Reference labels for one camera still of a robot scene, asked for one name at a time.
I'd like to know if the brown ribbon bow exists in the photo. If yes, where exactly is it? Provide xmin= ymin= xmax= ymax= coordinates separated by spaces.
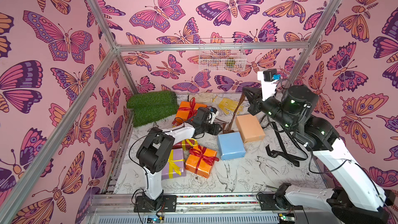
xmin=223 ymin=92 xmax=246 ymax=134

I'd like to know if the peach gift box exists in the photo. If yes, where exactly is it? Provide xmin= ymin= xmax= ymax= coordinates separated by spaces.
xmin=236 ymin=114 xmax=265 ymax=143

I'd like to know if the orange gift box front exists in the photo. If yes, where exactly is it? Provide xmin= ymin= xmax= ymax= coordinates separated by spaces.
xmin=185 ymin=145 xmax=218 ymax=179

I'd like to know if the light blue gift box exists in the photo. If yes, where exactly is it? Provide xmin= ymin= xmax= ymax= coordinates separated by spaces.
xmin=217 ymin=132 xmax=246 ymax=160

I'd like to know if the yellow ribbon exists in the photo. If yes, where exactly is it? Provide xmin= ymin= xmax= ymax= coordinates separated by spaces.
xmin=181 ymin=139 xmax=198 ymax=151
xmin=168 ymin=150 xmax=184 ymax=179

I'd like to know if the purple gift box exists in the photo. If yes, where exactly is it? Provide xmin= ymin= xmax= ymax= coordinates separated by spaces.
xmin=162 ymin=148 xmax=186 ymax=180

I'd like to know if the black printed ribbon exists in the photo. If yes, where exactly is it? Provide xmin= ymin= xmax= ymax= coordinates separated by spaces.
xmin=265 ymin=121 xmax=308 ymax=167

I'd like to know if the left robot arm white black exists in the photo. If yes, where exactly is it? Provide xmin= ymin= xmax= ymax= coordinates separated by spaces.
xmin=136 ymin=107 xmax=222 ymax=200

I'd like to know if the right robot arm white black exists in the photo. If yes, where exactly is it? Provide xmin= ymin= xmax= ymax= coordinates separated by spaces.
xmin=241 ymin=85 xmax=396 ymax=224

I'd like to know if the dark red gift box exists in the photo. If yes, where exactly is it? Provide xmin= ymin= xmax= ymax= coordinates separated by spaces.
xmin=172 ymin=139 xmax=198 ymax=151

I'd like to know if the yellow ribbon on red box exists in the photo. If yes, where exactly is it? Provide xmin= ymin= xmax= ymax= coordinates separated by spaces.
xmin=181 ymin=139 xmax=198 ymax=151

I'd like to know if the white work glove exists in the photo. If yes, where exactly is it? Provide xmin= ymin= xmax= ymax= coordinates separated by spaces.
xmin=189 ymin=92 xmax=216 ymax=104

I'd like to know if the green artificial grass mat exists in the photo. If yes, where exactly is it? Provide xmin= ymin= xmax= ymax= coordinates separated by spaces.
xmin=126 ymin=91 xmax=179 ymax=127

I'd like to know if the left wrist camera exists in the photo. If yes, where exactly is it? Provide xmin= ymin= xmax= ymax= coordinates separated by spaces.
xmin=208 ymin=107 xmax=219 ymax=124

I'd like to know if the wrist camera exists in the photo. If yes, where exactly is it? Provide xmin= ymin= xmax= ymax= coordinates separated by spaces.
xmin=208 ymin=107 xmax=219 ymax=124
xmin=257 ymin=68 xmax=280 ymax=101

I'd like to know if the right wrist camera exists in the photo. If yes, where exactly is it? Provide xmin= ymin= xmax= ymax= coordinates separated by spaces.
xmin=257 ymin=68 xmax=280 ymax=101

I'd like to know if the white wire basket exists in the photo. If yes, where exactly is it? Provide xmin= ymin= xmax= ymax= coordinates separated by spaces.
xmin=198 ymin=43 xmax=247 ymax=73

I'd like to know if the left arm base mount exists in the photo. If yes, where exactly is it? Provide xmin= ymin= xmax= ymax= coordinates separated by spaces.
xmin=134 ymin=194 xmax=177 ymax=213

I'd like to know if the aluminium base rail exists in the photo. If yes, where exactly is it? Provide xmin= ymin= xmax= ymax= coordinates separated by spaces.
xmin=83 ymin=192 xmax=353 ymax=224

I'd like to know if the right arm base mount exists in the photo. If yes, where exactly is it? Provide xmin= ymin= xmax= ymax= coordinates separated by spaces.
xmin=256 ymin=183 xmax=303 ymax=211

